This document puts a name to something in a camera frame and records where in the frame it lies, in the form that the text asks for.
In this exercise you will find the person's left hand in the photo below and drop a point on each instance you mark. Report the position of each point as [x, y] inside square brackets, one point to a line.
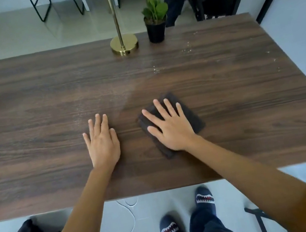
[103, 146]

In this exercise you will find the person's right hand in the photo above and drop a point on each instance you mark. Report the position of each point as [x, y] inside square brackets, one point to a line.
[175, 131]

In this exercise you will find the dark grey wiping cloth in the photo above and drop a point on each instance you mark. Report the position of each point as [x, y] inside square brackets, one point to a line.
[195, 121]

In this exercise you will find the potted plant black pot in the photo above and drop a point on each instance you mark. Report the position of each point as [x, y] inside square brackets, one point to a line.
[156, 32]

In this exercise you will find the gold lamp with white shade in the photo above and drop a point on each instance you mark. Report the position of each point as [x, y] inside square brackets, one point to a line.
[124, 44]

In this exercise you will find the person's left forearm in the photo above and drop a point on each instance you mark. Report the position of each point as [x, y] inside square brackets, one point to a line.
[77, 222]

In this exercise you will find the person's right forearm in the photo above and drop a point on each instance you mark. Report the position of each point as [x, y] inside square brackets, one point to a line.
[246, 174]

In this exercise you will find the person's right shark-print slipper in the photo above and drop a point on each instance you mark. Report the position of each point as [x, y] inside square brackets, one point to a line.
[204, 198]

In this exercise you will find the person's shark-print slipper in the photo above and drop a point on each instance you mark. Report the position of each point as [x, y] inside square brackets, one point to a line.
[169, 231]
[204, 198]

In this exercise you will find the person's left shark-print slipper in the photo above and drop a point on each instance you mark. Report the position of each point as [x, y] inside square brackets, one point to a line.
[169, 231]

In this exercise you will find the person's navy trousers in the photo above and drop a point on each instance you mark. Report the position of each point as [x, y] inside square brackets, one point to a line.
[207, 225]

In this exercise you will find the dark wooden table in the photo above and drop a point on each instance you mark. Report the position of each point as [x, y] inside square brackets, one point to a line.
[37, 111]

